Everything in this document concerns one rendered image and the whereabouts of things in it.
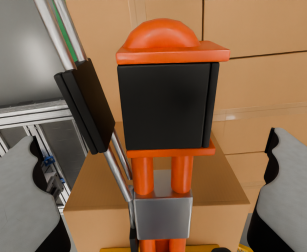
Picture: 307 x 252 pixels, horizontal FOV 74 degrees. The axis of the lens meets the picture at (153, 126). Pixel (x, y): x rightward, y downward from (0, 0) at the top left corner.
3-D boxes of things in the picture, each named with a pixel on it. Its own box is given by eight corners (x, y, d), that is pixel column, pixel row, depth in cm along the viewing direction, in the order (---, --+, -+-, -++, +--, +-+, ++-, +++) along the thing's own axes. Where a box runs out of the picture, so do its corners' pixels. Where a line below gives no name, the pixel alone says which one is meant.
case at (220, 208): (194, 219, 107) (216, 319, 72) (118, 222, 107) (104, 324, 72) (205, 118, 77) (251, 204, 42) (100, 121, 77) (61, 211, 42)
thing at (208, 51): (201, 126, 21) (215, 156, 17) (131, 129, 21) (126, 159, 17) (210, 40, 17) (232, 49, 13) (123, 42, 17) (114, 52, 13)
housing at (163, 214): (186, 207, 28) (192, 239, 24) (136, 209, 28) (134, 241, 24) (189, 167, 24) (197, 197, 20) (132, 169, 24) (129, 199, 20)
